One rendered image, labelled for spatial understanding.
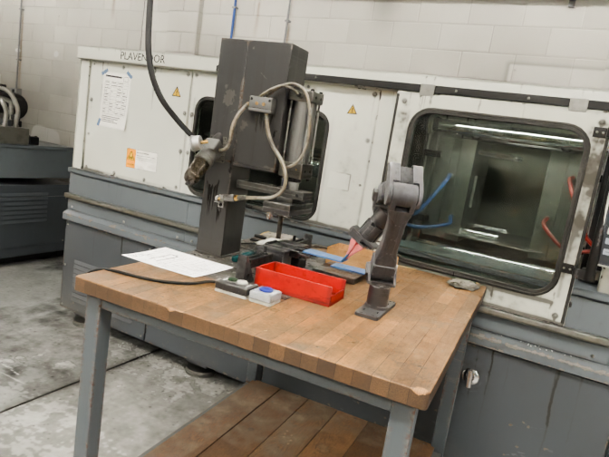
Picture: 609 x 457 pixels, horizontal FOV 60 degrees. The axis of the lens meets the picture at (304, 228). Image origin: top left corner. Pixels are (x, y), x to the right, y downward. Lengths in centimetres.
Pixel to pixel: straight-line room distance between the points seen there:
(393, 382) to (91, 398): 90
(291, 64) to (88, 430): 126
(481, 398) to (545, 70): 272
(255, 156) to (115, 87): 162
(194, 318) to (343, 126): 135
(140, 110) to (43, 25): 443
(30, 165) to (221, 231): 304
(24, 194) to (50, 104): 267
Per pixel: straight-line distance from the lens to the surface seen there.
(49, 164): 485
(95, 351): 162
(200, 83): 287
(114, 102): 328
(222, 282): 152
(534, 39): 445
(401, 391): 115
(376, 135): 235
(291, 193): 177
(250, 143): 182
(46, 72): 734
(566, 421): 236
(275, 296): 147
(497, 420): 240
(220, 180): 188
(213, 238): 191
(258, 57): 184
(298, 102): 178
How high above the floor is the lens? 136
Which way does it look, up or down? 10 degrees down
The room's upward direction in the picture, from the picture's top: 9 degrees clockwise
